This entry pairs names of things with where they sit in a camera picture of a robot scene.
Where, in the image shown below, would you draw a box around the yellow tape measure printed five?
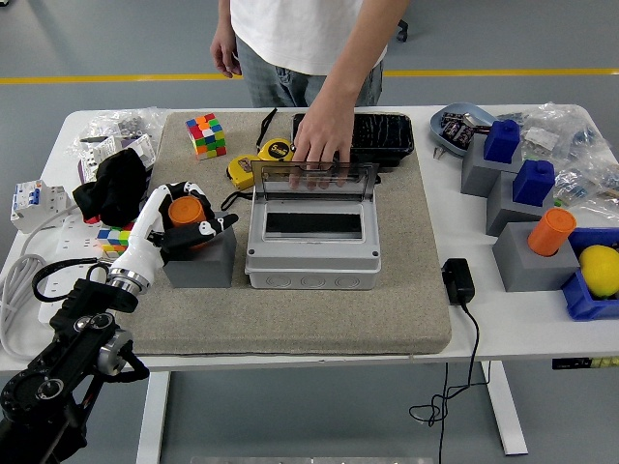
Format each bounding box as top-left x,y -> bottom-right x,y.
254,106 -> 296,163

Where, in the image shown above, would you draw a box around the black power adapter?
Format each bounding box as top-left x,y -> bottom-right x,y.
440,257 -> 477,306

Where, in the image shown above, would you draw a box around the clear bag of parts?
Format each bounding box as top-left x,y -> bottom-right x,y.
496,100 -> 611,163
550,161 -> 619,207

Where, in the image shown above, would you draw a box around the grey-brown table mat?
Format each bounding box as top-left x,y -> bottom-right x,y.
110,109 -> 454,359

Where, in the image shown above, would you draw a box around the grey block with round hole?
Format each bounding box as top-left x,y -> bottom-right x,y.
491,220 -> 581,293
162,210 -> 238,290

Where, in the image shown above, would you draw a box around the small white parts bag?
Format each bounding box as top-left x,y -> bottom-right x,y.
523,126 -> 557,150

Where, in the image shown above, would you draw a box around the black desk control panel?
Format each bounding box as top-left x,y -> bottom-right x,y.
550,356 -> 619,371

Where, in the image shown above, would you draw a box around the blue plastic block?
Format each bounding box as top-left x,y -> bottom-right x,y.
483,118 -> 521,163
511,159 -> 556,207

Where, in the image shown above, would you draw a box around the white table leg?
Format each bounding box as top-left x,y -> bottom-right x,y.
480,360 -> 528,456
134,370 -> 171,464

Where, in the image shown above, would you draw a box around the person's left hand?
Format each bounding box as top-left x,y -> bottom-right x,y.
288,103 -> 357,190

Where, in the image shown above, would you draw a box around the silver wrapped packet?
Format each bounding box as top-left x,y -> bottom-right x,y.
461,112 -> 492,131

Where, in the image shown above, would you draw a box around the multicoloured puzzle cube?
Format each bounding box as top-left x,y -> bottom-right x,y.
184,112 -> 227,160
96,221 -> 136,258

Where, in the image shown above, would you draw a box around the grey plastic electrical box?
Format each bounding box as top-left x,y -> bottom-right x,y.
244,190 -> 383,290

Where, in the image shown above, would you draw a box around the white breaker purple label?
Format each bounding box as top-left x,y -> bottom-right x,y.
76,133 -> 157,183

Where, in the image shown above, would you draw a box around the black textured tray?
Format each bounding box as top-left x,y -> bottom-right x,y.
291,112 -> 416,168

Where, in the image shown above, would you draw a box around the smoky transparent box lid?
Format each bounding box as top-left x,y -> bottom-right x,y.
250,160 -> 381,204

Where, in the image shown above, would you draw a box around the white power strip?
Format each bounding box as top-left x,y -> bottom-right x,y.
37,214 -> 110,326

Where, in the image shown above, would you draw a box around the person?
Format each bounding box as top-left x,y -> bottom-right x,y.
229,0 -> 391,108

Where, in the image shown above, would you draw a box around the orange cylinder battery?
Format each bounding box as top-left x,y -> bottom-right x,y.
526,207 -> 578,257
166,196 -> 210,250

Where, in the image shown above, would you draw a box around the white circuit breaker blue switches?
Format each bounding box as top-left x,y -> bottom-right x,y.
8,177 -> 74,232

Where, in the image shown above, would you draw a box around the blue plastic bin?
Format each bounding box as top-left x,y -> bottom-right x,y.
560,226 -> 619,322

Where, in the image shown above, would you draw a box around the person's right hand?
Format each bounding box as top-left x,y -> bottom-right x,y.
210,26 -> 243,79

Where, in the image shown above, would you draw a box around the yellow tape measure black label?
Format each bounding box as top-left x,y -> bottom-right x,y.
221,154 -> 270,212

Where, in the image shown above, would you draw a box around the grey holder block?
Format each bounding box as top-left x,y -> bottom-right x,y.
459,132 -> 524,198
485,169 -> 556,238

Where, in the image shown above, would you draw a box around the black cloth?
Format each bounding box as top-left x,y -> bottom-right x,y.
72,147 -> 149,227

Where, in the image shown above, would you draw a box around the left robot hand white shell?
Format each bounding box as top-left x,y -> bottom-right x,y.
110,180 -> 241,287

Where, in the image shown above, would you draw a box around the pale blue dish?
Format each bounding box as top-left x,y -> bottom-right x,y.
428,101 -> 498,157

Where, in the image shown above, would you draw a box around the black adapter cord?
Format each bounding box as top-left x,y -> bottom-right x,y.
408,300 -> 493,464

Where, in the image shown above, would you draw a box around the clear bag of screws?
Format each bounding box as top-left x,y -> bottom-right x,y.
67,104 -> 168,160

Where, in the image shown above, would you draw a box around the yellow lemon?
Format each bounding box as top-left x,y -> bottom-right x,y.
577,244 -> 619,299

